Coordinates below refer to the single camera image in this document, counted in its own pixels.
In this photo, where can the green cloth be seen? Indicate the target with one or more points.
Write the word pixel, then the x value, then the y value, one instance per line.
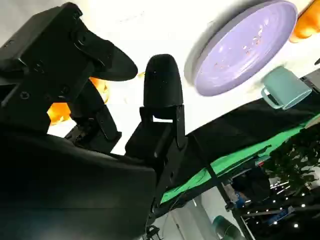
pixel 225 162

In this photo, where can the black metal stand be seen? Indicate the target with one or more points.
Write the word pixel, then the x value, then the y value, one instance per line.
pixel 220 185

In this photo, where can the orange and white bread roll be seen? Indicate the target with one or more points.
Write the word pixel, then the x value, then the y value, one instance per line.
pixel 306 25
pixel 58 112

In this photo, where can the dark green plant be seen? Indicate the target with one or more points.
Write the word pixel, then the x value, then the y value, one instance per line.
pixel 300 155

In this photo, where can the lilac plate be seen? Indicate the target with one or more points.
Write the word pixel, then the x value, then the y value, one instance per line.
pixel 240 50

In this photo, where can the pale green mug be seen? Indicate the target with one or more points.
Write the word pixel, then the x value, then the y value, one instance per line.
pixel 285 87

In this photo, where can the green round container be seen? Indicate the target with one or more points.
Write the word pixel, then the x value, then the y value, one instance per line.
pixel 225 228

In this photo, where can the black backdrop cloth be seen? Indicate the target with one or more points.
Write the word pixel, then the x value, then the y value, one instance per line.
pixel 237 130

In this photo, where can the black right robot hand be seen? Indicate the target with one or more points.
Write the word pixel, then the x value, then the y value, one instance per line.
pixel 75 187

